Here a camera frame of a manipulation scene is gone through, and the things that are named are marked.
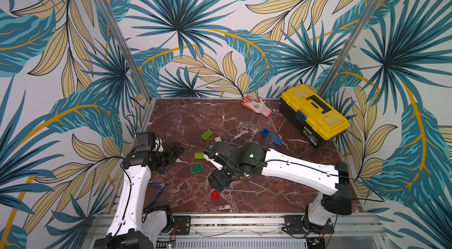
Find small red brick front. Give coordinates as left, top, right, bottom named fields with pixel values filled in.
left=211, top=190, right=221, bottom=201

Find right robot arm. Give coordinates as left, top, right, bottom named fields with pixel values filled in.
left=204, top=142, right=353, bottom=234

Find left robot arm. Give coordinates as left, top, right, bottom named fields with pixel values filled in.
left=93, top=143, right=184, bottom=249

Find dark green long brick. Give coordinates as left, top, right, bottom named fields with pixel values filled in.
left=190, top=164, right=204, bottom=175

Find light green long brick left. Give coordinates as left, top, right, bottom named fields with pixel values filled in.
left=194, top=152, right=205, bottom=159

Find light green long brick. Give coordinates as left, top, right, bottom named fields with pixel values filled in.
left=201, top=130, right=214, bottom=141
left=194, top=152, right=205, bottom=159

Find light green long brick far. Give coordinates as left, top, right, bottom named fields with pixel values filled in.
left=201, top=130, right=214, bottom=141

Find dark blue square brick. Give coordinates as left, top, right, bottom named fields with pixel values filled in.
left=261, top=128, right=270, bottom=138

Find blue brick near toolbox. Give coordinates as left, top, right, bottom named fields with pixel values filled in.
left=270, top=135, right=283, bottom=146

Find red white work glove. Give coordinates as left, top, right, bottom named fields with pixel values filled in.
left=241, top=97, right=273, bottom=118

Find yellow black toolbox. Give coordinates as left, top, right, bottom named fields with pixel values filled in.
left=280, top=84, right=350, bottom=147

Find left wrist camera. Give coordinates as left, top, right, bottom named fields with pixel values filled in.
left=135, top=132, right=164, bottom=152

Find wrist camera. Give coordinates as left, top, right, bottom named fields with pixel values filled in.
left=204, top=145, right=230, bottom=170
left=135, top=132, right=164, bottom=152

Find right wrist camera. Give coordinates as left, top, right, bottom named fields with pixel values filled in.
left=204, top=145, right=230, bottom=170

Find blue handled pliers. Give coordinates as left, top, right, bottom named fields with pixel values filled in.
left=144, top=181, right=170, bottom=208

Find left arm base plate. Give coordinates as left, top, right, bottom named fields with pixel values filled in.
left=160, top=216, right=191, bottom=237

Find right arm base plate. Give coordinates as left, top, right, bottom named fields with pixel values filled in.
left=282, top=215, right=334, bottom=235

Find aluminium front rail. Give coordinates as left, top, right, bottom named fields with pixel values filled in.
left=81, top=212, right=389, bottom=249

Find right aluminium post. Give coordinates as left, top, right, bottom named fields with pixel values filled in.
left=318, top=0, right=382, bottom=98

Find aluminium post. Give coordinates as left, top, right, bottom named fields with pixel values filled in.
left=95, top=0, right=152, bottom=102
left=318, top=0, right=382, bottom=98

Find left aluminium post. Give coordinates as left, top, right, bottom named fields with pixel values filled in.
left=95, top=0, right=152, bottom=102

